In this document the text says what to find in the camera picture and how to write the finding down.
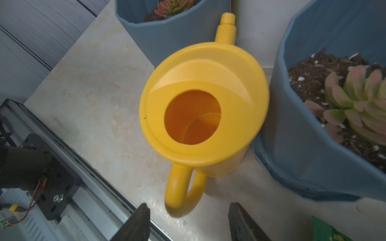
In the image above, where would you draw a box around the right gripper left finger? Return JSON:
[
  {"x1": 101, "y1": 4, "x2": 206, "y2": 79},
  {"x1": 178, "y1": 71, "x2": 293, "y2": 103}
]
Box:
[{"x1": 110, "y1": 203, "x2": 150, "y2": 241}]

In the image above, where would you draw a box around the blue pot pink succulent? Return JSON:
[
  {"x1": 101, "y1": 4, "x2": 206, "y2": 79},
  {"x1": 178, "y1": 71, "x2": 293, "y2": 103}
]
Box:
[{"x1": 252, "y1": 1, "x2": 386, "y2": 201}]

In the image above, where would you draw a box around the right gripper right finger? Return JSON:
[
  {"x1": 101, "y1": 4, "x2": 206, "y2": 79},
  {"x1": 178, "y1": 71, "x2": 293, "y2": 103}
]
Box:
[{"x1": 228, "y1": 202, "x2": 270, "y2": 241}]

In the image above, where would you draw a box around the green Fox's candy bag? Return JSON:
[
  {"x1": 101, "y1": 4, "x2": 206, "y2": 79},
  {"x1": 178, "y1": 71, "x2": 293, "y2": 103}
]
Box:
[{"x1": 312, "y1": 216, "x2": 352, "y2": 241}]

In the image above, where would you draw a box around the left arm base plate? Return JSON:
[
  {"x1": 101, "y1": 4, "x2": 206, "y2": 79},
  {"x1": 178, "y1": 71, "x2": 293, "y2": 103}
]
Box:
[{"x1": 23, "y1": 134, "x2": 81, "y2": 221}]

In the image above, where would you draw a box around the front aluminium rail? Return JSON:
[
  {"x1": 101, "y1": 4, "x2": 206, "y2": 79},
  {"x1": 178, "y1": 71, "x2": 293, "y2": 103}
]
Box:
[{"x1": 1, "y1": 99, "x2": 169, "y2": 241}]

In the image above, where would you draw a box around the yellow watering can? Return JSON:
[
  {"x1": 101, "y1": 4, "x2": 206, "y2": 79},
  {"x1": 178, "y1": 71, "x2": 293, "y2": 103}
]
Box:
[{"x1": 139, "y1": 13, "x2": 269, "y2": 218}]

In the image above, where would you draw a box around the blue pot red succulent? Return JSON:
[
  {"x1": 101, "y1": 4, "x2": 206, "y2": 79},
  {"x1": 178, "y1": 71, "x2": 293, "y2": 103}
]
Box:
[{"x1": 115, "y1": 1, "x2": 231, "y2": 67}]

